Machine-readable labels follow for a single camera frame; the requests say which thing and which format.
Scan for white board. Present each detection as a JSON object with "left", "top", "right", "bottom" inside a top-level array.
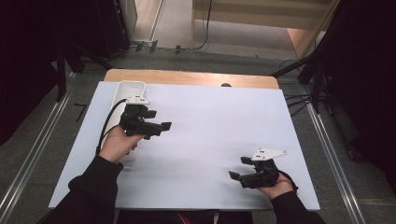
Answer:
[{"left": 49, "top": 81, "right": 321, "bottom": 212}]

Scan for black cabinet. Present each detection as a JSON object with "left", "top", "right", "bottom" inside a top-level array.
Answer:
[{"left": 92, "top": 0, "right": 132, "bottom": 60}]

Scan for black floor cables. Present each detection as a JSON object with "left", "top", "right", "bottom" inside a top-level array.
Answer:
[{"left": 283, "top": 92, "right": 314, "bottom": 118}]

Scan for black metal stand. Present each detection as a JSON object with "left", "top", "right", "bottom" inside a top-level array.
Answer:
[
  {"left": 270, "top": 52, "right": 326, "bottom": 116},
  {"left": 54, "top": 38, "right": 115, "bottom": 103}
]

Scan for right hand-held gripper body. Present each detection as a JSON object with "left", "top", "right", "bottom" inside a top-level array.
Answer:
[{"left": 241, "top": 147, "right": 288, "bottom": 189}]

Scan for metal floor rail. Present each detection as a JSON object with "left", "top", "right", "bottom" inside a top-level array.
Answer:
[
  {"left": 300, "top": 85, "right": 368, "bottom": 224},
  {"left": 0, "top": 73, "right": 76, "bottom": 220}
]

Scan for wooden table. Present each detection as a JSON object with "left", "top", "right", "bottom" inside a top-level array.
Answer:
[{"left": 103, "top": 68, "right": 280, "bottom": 91}]

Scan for beige wooden furniture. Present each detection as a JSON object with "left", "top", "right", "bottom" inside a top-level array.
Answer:
[{"left": 190, "top": 0, "right": 341, "bottom": 60}]

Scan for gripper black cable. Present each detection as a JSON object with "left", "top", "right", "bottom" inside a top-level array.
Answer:
[
  {"left": 277, "top": 170, "right": 299, "bottom": 192},
  {"left": 95, "top": 98, "right": 129, "bottom": 156}
]

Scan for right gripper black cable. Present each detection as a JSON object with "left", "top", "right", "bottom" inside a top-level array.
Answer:
[{"left": 277, "top": 170, "right": 299, "bottom": 192}]

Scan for white plastic bin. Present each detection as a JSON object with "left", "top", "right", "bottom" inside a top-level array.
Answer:
[{"left": 105, "top": 80, "right": 148, "bottom": 163}]

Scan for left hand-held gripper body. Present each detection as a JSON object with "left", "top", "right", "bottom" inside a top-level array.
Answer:
[{"left": 119, "top": 95, "right": 163, "bottom": 141}]

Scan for person's right hand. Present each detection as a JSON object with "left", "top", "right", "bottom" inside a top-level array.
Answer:
[{"left": 256, "top": 173, "right": 296, "bottom": 201}]

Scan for black hanging cable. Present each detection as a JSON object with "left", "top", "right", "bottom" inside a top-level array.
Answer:
[{"left": 191, "top": 0, "right": 214, "bottom": 51}]

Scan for person's left hand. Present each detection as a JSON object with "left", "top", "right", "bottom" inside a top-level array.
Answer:
[{"left": 98, "top": 124, "right": 146, "bottom": 165}]

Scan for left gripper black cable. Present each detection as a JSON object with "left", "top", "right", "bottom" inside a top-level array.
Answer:
[{"left": 95, "top": 98, "right": 129, "bottom": 156}]

